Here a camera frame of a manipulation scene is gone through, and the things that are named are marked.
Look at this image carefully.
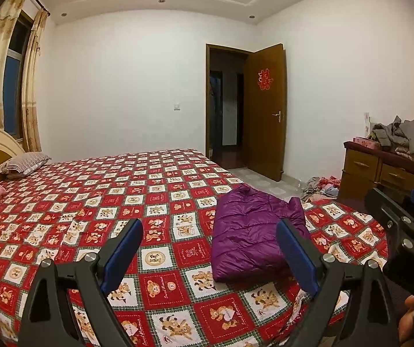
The pile of grey clothes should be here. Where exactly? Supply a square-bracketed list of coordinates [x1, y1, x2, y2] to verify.
[369, 115, 414, 169]

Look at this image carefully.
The narrow beige curtain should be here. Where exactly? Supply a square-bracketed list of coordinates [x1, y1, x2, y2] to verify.
[21, 9, 49, 153]

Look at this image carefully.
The clothes heap on floor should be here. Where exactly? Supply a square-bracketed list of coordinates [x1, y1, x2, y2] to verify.
[300, 175, 342, 202]

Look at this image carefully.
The grey striped pillow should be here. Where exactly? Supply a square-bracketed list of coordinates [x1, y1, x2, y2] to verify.
[0, 152, 52, 180]

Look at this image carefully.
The window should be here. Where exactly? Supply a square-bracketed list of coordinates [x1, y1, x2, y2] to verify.
[3, 15, 34, 141]

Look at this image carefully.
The brown wooden door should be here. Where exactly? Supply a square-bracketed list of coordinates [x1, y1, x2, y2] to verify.
[245, 43, 288, 182]

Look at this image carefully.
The purple puffer jacket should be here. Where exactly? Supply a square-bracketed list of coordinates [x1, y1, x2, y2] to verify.
[210, 184, 312, 283]

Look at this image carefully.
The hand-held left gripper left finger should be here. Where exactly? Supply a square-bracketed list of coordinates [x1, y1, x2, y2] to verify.
[18, 218, 144, 347]

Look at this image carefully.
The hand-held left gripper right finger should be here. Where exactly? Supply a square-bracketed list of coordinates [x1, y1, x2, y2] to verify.
[275, 218, 401, 347]

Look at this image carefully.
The brown wooden dresser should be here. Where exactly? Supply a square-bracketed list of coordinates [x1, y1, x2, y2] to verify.
[338, 140, 414, 212]

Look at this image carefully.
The bed with red patterned quilt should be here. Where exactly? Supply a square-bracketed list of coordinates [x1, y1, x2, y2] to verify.
[0, 147, 391, 347]

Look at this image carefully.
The brown door frame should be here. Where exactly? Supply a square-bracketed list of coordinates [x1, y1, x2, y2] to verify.
[205, 43, 256, 170]

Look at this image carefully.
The pink box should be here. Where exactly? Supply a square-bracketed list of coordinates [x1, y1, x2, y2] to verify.
[352, 136, 382, 150]

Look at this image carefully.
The red paper door decoration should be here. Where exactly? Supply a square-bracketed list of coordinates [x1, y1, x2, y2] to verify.
[258, 67, 271, 91]

